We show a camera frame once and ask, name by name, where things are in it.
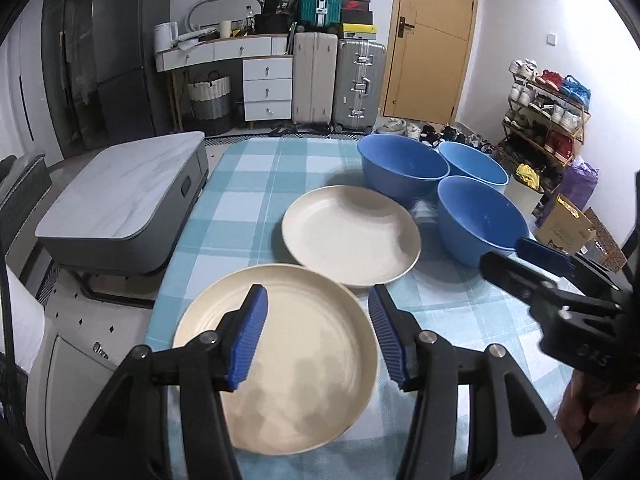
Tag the grey fridge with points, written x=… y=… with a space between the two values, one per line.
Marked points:
x=130 y=60

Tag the row of white books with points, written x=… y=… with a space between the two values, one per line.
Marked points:
x=281 y=45

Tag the beige suitcase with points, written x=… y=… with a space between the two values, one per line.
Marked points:
x=315 y=80

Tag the cream candle jar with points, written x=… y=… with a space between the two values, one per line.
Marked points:
x=226 y=29

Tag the dark grey chair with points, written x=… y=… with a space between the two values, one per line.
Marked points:
x=22 y=210

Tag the dark glass cabinet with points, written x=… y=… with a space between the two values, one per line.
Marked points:
x=65 y=70

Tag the oval mirror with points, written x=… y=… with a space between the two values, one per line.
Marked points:
x=200 y=10

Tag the scattered shoes group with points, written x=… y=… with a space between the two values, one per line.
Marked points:
x=430 y=132

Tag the metal shoe rack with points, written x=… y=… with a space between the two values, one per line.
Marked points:
x=582 y=125

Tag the printed cardboard box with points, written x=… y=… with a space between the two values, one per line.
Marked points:
x=562 y=230

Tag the white vanity desk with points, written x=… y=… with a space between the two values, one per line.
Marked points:
x=267 y=90

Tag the blue bowl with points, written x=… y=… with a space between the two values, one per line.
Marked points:
x=475 y=220
x=475 y=165
x=400 y=160

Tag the cream plate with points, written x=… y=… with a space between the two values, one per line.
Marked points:
x=350 y=235
x=310 y=360

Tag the white kettle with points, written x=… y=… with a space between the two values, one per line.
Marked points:
x=165 y=37

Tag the brown patterned doormat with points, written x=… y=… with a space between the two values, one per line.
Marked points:
x=607 y=245

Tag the black red shoe box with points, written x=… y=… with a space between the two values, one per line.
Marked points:
x=356 y=6

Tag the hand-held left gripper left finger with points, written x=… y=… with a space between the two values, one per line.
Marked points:
x=250 y=335

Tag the shelved shoes group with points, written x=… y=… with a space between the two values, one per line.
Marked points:
x=555 y=110

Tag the black bag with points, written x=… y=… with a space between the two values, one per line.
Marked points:
x=275 y=15

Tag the person's right hand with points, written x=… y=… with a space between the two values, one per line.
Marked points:
x=590 y=410

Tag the yellow black shoe box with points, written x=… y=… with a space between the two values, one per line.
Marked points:
x=356 y=31

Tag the yellow bag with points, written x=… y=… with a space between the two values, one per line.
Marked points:
x=527 y=175

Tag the light grey cabinet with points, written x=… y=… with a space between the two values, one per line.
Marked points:
x=65 y=400

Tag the purple bag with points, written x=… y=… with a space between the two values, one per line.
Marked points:
x=577 y=185

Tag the grey white laundry basket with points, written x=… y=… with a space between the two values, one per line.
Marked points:
x=210 y=105

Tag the clear plastic bottle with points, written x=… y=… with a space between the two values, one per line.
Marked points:
x=249 y=20

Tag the silver suitcase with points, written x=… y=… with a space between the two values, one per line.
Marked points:
x=360 y=85

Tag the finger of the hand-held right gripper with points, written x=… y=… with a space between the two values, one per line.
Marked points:
x=510 y=272
x=542 y=255

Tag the teal checked tablecloth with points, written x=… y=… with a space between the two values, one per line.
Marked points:
x=250 y=185

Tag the grey marble coffee table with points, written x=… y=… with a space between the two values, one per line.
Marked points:
x=125 y=195

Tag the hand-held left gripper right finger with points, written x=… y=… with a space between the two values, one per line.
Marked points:
x=387 y=340

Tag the wooden door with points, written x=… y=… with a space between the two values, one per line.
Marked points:
x=435 y=60

